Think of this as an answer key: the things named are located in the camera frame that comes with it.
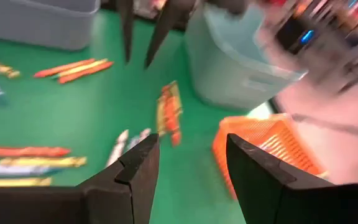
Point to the teal plastic bin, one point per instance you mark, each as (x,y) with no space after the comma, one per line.
(228,77)
(42,21)

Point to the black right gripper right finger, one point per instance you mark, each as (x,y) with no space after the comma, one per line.
(275,202)

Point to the orange mesh basket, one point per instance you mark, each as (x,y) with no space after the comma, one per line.
(253,127)

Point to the red crayon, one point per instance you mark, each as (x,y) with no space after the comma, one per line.
(85,72)
(57,69)
(26,151)

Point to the large yellow crayon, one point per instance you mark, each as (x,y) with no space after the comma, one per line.
(2,68)

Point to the yellow-green crayon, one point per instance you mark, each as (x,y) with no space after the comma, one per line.
(42,161)

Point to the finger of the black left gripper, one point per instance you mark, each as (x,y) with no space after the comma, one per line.
(169,21)
(126,25)

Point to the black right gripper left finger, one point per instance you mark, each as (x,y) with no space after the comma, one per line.
(104,202)

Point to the white crayon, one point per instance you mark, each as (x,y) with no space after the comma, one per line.
(118,146)
(140,137)

